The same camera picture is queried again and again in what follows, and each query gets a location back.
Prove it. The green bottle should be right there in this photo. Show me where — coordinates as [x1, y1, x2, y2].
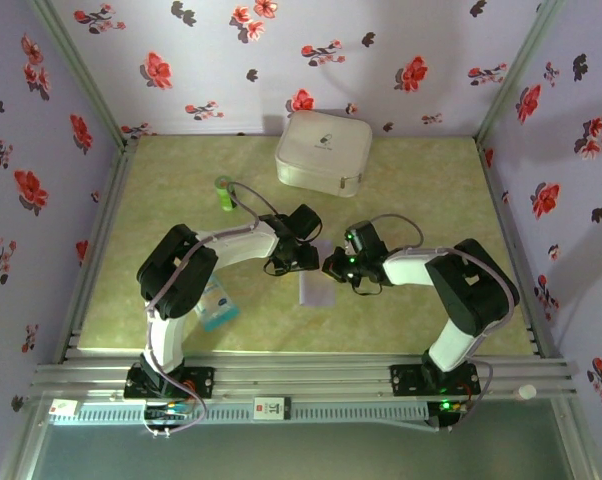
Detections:
[214, 174, 240, 213]

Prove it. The blue and white pouch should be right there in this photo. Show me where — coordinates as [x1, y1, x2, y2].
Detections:
[193, 274, 242, 334]

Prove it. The white zip case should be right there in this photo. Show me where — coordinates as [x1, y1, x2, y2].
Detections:
[274, 109, 374, 199]

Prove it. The white label card red corner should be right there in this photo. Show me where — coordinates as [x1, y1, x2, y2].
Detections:
[253, 396, 292, 421]

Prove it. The small circuit board with led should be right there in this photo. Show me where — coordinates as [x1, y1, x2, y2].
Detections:
[144, 403, 193, 426]
[436, 397, 471, 417]

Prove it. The small white sticker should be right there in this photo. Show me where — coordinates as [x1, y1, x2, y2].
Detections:
[49, 398, 80, 419]

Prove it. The thin black right gripper wire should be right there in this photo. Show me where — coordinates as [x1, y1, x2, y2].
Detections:
[349, 279, 385, 297]

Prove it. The thin black gripper wire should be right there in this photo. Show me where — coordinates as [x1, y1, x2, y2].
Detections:
[261, 255, 288, 278]
[349, 279, 385, 297]

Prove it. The thin black left gripper wire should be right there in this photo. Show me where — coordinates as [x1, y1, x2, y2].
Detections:
[261, 255, 288, 278]

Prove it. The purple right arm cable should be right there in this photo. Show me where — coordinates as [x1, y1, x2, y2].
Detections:
[365, 213, 522, 434]

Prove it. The aluminium rail beam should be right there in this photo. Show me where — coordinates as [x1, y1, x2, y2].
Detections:
[29, 353, 580, 401]

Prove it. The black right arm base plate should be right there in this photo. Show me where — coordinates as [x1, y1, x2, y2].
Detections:
[389, 362, 482, 399]

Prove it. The grey slotted cable duct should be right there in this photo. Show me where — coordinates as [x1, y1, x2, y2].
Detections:
[50, 402, 430, 426]

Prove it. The aluminium side rail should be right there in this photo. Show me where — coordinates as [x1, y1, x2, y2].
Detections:
[55, 139, 140, 364]
[475, 139, 565, 359]

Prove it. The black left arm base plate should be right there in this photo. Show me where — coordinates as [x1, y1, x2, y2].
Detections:
[124, 364, 216, 401]

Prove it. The aluminium corner post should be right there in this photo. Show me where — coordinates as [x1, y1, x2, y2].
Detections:
[28, 0, 132, 146]
[475, 0, 565, 144]

